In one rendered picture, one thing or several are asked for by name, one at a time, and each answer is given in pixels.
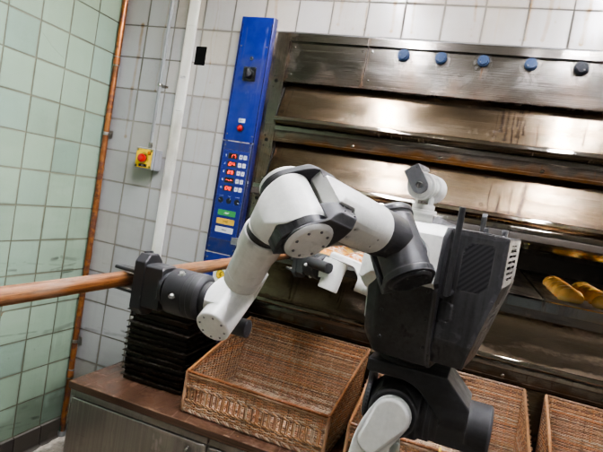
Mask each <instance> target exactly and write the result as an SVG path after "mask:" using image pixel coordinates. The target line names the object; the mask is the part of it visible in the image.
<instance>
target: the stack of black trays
mask: <svg viewBox="0 0 603 452"><path fill-rule="evenodd" d="M130 316H134V317H133V318H132V319H129V320H127V321H129V322H131V323H130V325H129V326H127V327H129V328H130V330H128V331H126V332H125V333H128V336H127V337H124V338H125V339H127V342H126V343H124V344H126V345H127V348H124V349H122V350H124V351H126V353H124V354H122V356H126V357H125V359H124V360H123V361H122V362H124V363H125V365H124V366H122V367H121V368H124V369H125V370H124V371H121V372H119V373H120V374H123V378H126V379H130V380H133V381H135V382H138V383H141V384H145V385H147V386H150V387H155V388H158V389H161V390H164V391H167V392H170V393H172V394H176V395H179V396H181V395H182V393H183V387H184V382H185V376H186V370H187V369H188V368H189V367H191V366H192V365H193V364H194V363H195V362H196V361H198V360H199V359H200V357H203V356H204V355H205V354H206V353H207V352H208V351H210V350H211V349H212V348H213V347H215V346H216V342H218V341H216V340H214V339H211V338H209V337H208V336H206V335H205V334H204V333H203V332H202V331H201V330H200V329H199V327H198V325H197V322H196V320H192V319H189V318H185V317H180V316H176V315H173V314H170V313H167V312H165V311H164V310H161V311H156V310H152V312H151V313H149V314H145V315H140V314H137V315H133V311H132V310H131V314H130Z"/></svg>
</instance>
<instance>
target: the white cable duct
mask: <svg viewBox="0 0 603 452"><path fill-rule="evenodd" d="M200 5H201V0H190V4H189V10H188V21H187V27H186V32H185V38H184V44H183V50H182V56H181V62H180V68H179V79H178V84H177V90H176V96H175V102H174V108H173V114H172V120H171V125H170V136H169V142H168V148H167V154H166V160H165V165H164V172H163V177H162V188H161V194H160V200H159V206H158V212H157V217H156V223H155V229H154V235H153V246H152V251H153V253H155V254H159V255H160V256H162V246H163V240H164V234H165V228H166V222H167V217H168V211H169V205H170V194H171V189H172V182H173V177H174V171H175V165H176V159H177V153H178V148H179V137H180V131H181V126H182V119H183V114H184V108H185V102H186V97H187V90H188V79H189V74H190V68H191V62H192V56H193V51H194V45H195V39H196V33H197V23H198V16H199V11H200Z"/></svg>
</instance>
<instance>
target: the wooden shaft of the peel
mask: <svg viewBox="0 0 603 452"><path fill-rule="evenodd" d="M288 258H290V257H289V256H288V255H287V254H280V256H279V257H278V258H277V260H276V261H279V260H285V259H288ZM231 259H232V258H231V257H229V258H222V259H215V260H207V261H200V262H193V263H185V264H178V265H174V266H176V267H177V268H182V269H187V270H190V271H194V272H198V273H208V272H213V271H219V270H224V269H226V268H227V266H228V264H229V263H230V261H231ZM133 277H134V275H133V274H130V273H127V272H123V271H121V272H114V273H106V274H92V275H85V276H77V277H70V278H63V279H56V280H48V281H41V282H27V283H20V284H13V285H6V286H0V307H2V306H8V305H13V304H19V303H24V302H30V301H35V300H45V299H51V298H56V297H62V296H67V295H73V294H79V293H85V292H90V291H100V290H106V289H111V288H117V287H122V286H128V285H132V283H133Z"/></svg>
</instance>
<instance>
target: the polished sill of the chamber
mask: <svg viewBox="0 0 603 452"><path fill-rule="evenodd" d="M503 304H506V305H511V306H514V307H519V308H524V309H531V310H535V311H539V312H544V313H547V314H552V315H557V316H560V317H568V318H572V319H577V320H580V321H585V322H589V323H593V324H598V325H602V326H603V312H599V311H595V310H591V309H583V308H578V307H574V306H570V305H565V304H561V303H557V302H553V301H548V300H540V299H536V298H531V297H527V296H522V295H519V294H514V293H509V292H508V294H507V296H506V298H505V300H504V302H503Z"/></svg>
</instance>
